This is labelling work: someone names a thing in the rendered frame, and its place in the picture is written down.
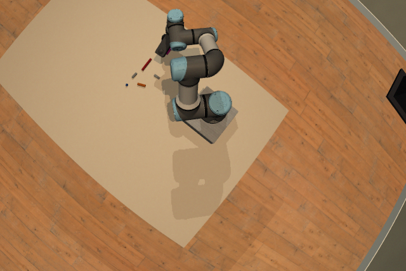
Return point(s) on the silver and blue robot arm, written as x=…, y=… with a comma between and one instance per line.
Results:
x=187, y=70

